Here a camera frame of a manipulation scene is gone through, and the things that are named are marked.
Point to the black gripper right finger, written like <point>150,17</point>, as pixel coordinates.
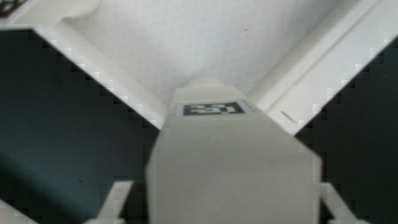
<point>343,216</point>

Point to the white desk leg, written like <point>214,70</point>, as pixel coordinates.
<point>233,173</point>

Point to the white square desk top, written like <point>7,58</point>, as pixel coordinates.
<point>283,47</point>

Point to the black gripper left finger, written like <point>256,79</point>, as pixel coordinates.
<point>123,208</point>

